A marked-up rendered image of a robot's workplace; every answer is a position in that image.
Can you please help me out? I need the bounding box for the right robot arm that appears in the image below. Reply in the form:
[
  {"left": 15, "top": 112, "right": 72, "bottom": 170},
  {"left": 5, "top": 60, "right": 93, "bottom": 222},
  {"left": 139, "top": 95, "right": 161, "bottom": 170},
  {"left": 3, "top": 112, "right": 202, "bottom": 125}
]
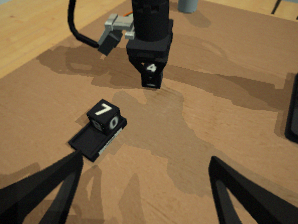
[{"left": 98, "top": 0, "right": 298, "bottom": 139}]

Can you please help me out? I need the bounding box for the grey bottle with blue cap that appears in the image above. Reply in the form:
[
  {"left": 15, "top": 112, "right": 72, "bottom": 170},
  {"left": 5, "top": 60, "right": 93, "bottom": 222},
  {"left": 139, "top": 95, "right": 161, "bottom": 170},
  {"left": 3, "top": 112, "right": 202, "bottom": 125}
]
[{"left": 177, "top": 0, "right": 198, "bottom": 13}]

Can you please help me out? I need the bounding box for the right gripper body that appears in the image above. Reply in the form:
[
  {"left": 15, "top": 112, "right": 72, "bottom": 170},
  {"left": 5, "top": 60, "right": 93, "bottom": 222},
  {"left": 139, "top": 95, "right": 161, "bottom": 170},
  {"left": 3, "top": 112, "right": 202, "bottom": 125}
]
[{"left": 97, "top": 0, "right": 174, "bottom": 61}]

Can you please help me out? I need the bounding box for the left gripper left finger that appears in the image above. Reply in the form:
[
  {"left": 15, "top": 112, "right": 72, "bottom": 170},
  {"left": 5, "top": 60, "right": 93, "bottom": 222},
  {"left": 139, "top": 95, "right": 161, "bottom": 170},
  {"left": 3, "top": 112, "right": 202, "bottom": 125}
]
[{"left": 0, "top": 150, "right": 84, "bottom": 224}]

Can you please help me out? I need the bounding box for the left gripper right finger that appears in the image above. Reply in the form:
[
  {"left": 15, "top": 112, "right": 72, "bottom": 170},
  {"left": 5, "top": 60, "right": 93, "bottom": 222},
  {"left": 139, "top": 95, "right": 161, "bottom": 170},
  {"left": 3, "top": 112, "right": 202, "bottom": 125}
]
[{"left": 208, "top": 156, "right": 298, "bottom": 224}]

